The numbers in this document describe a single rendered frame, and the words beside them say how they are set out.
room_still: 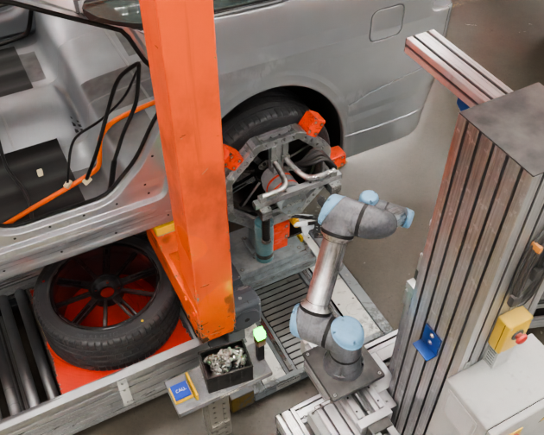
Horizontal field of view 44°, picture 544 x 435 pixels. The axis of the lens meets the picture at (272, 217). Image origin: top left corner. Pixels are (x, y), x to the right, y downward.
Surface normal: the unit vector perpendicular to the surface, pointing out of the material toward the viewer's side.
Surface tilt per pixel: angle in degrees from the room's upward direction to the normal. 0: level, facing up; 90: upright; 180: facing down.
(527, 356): 0
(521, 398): 0
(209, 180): 90
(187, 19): 90
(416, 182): 0
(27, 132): 55
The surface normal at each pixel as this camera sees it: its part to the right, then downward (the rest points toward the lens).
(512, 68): 0.00, -0.68
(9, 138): 0.37, 0.14
